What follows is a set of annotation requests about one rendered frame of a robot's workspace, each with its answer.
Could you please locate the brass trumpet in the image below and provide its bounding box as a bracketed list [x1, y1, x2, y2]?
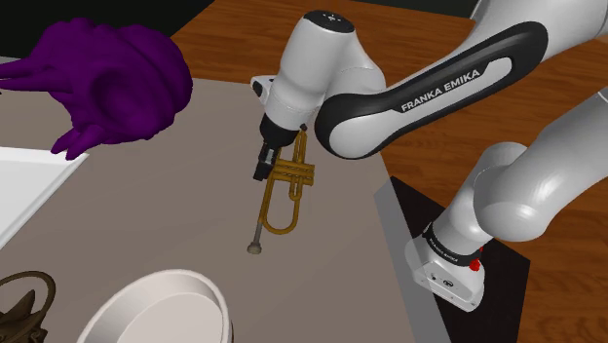
[247, 130, 317, 255]

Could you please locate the white round bowl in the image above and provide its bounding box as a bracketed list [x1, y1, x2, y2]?
[75, 269, 234, 343]

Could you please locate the dark brown ornate figure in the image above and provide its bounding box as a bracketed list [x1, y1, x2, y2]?
[0, 271, 57, 343]

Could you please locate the white flat tray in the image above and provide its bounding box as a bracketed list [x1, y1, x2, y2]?
[0, 145, 91, 250]

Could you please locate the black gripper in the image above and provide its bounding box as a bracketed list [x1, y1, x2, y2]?
[252, 114, 309, 182]

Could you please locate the purple sculpted figure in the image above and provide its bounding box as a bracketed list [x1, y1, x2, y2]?
[0, 18, 195, 161]

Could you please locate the black robot stand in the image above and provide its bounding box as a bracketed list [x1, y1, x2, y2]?
[373, 175, 531, 343]

